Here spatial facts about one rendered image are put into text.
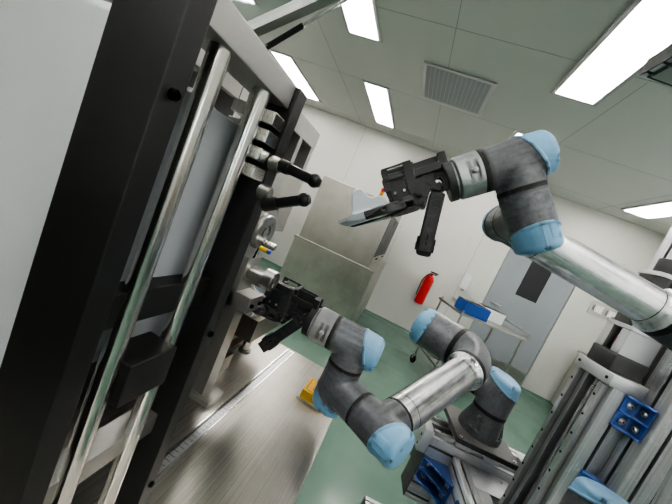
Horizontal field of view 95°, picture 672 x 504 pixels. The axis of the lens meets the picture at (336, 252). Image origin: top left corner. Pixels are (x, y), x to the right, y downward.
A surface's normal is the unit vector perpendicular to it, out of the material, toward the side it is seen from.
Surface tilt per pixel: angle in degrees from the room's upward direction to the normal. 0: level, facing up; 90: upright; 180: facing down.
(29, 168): 90
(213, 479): 0
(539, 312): 90
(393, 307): 90
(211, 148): 90
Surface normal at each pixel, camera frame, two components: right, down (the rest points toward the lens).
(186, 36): 0.89, 0.41
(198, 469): 0.39, -0.91
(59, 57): -0.24, 0.03
